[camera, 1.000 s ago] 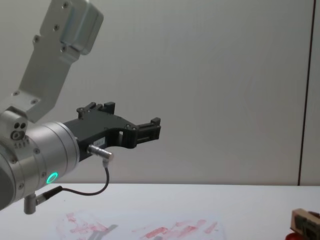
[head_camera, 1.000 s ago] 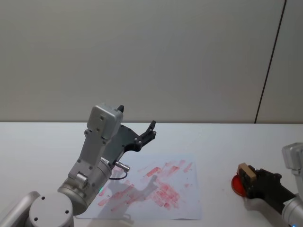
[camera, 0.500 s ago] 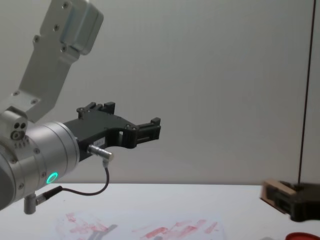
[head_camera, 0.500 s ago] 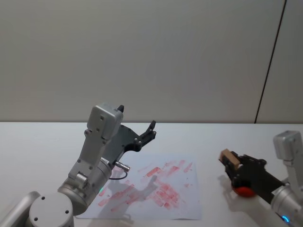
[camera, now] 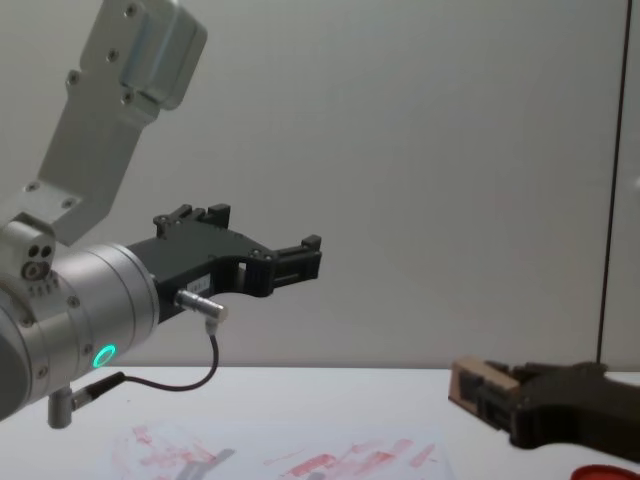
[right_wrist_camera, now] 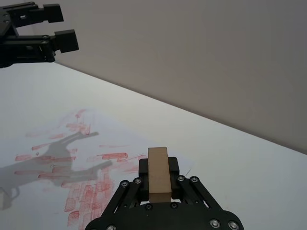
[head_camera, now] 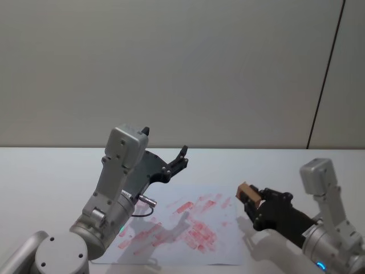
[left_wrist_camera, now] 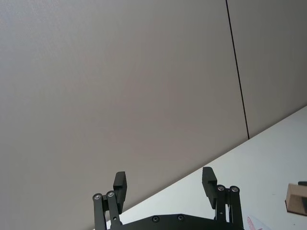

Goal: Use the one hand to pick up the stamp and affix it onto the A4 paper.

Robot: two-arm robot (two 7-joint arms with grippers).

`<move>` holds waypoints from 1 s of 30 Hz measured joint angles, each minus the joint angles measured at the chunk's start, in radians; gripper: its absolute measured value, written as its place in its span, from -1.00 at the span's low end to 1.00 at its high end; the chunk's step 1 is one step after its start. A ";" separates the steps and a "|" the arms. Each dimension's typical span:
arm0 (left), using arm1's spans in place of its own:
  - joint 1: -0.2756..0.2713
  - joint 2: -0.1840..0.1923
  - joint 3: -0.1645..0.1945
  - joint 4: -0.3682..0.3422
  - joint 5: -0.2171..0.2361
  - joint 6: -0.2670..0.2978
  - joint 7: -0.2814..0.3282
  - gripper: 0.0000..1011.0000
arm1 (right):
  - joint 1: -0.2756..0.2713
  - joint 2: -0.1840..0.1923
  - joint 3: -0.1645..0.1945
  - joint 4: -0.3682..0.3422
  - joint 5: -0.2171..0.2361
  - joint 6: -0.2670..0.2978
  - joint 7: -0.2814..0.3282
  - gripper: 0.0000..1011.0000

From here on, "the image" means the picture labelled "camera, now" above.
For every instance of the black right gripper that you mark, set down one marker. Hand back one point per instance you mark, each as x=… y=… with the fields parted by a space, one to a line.
x=580 y=405

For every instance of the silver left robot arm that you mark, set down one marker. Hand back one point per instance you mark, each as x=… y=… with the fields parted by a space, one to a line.
x=100 y=300

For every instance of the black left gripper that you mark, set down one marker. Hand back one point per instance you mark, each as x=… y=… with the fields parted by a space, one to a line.
x=200 y=250

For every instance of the red round lid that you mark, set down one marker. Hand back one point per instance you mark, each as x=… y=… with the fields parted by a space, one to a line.
x=602 y=473

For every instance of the small pale wooden block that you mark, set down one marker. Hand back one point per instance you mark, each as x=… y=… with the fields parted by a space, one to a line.
x=492 y=375

